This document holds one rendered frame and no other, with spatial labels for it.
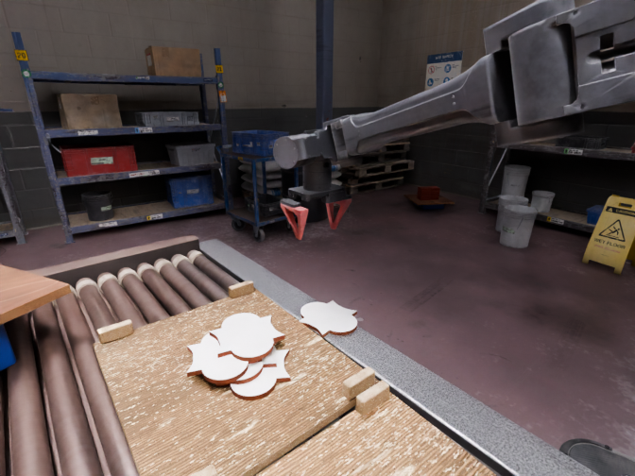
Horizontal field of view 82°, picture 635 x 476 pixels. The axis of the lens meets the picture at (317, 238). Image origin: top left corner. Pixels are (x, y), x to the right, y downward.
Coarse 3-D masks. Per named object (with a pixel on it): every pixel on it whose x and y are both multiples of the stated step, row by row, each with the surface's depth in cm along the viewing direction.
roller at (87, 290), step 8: (80, 280) 96; (88, 280) 95; (80, 288) 93; (88, 288) 92; (96, 288) 94; (80, 296) 92; (88, 296) 89; (96, 296) 89; (88, 304) 86; (96, 304) 85; (104, 304) 86; (88, 312) 84; (96, 312) 82; (104, 312) 82; (96, 320) 80; (104, 320) 79; (112, 320) 80; (96, 328) 78
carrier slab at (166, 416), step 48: (144, 336) 71; (192, 336) 71; (288, 336) 71; (144, 384) 59; (192, 384) 59; (288, 384) 59; (336, 384) 59; (144, 432) 50; (192, 432) 50; (240, 432) 50; (288, 432) 50
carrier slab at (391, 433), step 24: (384, 408) 54; (408, 408) 54; (336, 432) 50; (360, 432) 50; (384, 432) 50; (408, 432) 50; (432, 432) 50; (288, 456) 47; (312, 456) 47; (336, 456) 47; (360, 456) 47; (384, 456) 47; (408, 456) 47; (432, 456) 47; (456, 456) 47
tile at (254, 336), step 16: (224, 320) 69; (240, 320) 69; (256, 320) 69; (224, 336) 64; (240, 336) 64; (256, 336) 64; (272, 336) 64; (224, 352) 61; (240, 352) 60; (256, 352) 60
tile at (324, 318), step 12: (300, 312) 81; (312, 312) 81; (324, 312) 81; (336, 312) 81; (348, 312) 81; (312, 324) 77; (324, 324) 77; (336, 324) 77; (348, 324) 77; (324, 336) 74
